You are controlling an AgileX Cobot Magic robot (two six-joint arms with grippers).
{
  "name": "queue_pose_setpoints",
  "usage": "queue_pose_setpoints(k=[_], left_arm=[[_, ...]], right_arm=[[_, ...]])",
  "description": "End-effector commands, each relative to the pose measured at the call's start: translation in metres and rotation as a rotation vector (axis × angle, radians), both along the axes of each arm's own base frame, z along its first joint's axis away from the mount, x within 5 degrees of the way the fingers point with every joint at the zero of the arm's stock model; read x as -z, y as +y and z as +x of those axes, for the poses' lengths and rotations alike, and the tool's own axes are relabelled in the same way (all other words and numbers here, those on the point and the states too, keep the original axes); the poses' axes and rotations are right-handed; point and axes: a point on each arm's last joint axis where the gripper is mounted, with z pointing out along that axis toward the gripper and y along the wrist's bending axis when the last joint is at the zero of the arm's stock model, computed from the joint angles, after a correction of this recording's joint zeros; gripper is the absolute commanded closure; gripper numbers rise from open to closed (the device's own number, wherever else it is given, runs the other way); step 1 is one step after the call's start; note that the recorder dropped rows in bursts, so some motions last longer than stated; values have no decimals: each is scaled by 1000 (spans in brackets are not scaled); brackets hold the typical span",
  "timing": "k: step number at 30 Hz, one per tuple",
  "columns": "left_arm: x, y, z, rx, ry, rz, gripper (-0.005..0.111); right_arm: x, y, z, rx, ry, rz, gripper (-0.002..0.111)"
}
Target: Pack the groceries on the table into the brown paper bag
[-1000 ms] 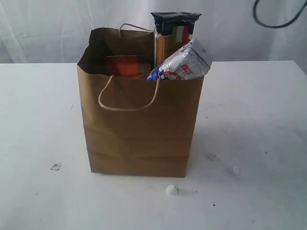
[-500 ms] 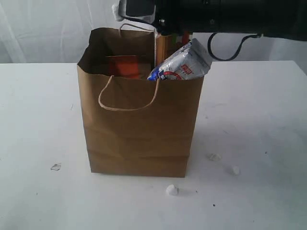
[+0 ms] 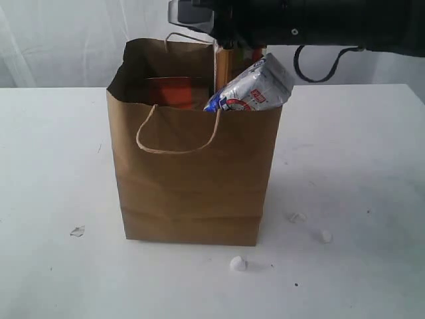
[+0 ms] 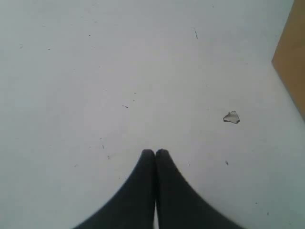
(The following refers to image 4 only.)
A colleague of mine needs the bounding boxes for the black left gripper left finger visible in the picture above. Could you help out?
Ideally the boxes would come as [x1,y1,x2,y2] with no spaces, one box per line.
[76,149,156,229]

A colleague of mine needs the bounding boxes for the clear plastic scrap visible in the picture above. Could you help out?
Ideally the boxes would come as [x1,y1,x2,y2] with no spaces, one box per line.
[223,111,240,124]

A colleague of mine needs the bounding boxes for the brown paper bag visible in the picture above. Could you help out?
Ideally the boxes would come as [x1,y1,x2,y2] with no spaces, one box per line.
[272,0,305,118]

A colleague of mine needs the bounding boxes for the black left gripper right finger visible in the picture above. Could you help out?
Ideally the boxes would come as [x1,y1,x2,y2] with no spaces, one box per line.
[155,149,241,229]

